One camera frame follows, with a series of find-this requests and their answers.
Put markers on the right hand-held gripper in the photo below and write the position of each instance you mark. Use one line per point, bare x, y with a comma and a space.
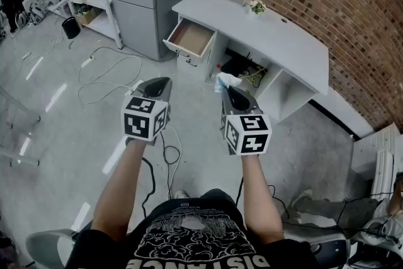
252, 135

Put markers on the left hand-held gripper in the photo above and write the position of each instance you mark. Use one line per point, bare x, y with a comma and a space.
138, 123

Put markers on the clear plastic bag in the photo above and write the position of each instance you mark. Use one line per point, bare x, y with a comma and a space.
226, 80

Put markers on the white wooden drawer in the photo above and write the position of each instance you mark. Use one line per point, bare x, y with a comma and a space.
190, 37

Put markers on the person's right forearm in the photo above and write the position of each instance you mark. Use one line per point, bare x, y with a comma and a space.
261, 198

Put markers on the person's left forearm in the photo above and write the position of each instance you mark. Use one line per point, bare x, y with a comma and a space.
116, 192

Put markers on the large white power strip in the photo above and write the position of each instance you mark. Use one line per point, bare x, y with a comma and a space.
132, 90

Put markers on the black trousers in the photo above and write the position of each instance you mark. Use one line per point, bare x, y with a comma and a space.
217, 193

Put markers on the black router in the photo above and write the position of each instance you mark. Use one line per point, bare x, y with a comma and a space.
234, 66

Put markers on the red-capped bottle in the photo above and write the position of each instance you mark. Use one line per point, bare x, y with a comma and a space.
216, 70

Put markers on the small white power strip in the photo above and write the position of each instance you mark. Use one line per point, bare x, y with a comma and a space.
87, 61

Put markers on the person's left white sneaker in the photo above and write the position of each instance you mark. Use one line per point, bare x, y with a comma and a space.
181, 194

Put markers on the white curved desk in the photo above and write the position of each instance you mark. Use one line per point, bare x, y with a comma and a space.
267, 31

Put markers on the black waste bin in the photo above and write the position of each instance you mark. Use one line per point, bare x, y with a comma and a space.
70, 27

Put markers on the cardboard box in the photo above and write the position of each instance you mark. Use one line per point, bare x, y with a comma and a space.
86, 17

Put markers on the black printed t-shirt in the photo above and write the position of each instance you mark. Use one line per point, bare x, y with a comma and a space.
189, 236

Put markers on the white door panel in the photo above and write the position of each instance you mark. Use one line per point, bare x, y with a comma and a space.
378, 154

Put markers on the small potted flower plant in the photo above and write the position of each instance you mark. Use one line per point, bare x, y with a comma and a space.
257, 7

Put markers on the grey plastic chair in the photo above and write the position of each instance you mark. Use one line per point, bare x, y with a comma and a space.
47, 245

